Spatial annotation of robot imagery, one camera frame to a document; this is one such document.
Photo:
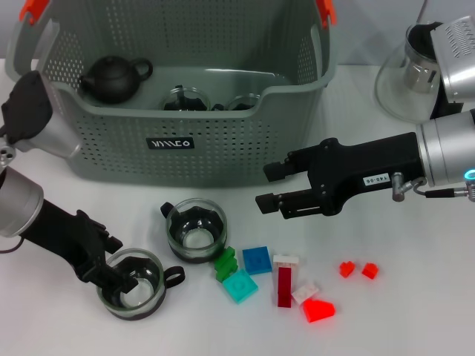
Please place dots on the long white toy block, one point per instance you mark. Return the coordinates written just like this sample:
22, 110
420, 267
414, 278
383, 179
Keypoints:
285, 259

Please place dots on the black clay teapot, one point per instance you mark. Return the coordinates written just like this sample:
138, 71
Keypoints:
111, 79

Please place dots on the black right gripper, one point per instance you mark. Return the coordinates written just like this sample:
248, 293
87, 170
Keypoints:
363, 163

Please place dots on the teal square toy block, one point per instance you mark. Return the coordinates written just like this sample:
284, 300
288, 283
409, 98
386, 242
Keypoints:
240, 286

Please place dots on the small red cube block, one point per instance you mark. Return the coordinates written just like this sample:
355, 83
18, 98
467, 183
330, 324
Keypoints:
370, 271

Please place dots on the large red toy block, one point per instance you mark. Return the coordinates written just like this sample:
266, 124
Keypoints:
318, 310

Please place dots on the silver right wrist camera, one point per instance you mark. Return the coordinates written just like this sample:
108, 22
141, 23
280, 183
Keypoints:
458, 63

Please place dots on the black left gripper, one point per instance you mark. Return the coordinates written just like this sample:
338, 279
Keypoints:
63, 237

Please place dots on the green toy block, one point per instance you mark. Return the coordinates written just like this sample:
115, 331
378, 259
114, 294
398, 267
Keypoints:
226, 265

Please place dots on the dark red toy block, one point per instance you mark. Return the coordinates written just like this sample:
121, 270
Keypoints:
285, 289

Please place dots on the small red notched block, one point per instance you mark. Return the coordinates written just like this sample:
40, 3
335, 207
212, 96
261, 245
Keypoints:
347, 269

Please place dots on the small white toy block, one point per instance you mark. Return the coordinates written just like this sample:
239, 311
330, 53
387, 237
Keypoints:
304, 291

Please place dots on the blue square toy block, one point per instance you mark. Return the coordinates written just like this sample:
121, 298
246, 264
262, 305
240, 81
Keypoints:
257, 260

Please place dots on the grey perforated storage basket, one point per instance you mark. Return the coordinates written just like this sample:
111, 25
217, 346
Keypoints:
222, 148

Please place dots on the glass teacup black sleeve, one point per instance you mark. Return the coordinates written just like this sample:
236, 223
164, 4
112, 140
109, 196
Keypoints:
196, 237
241, 104
185, 102
137, 315

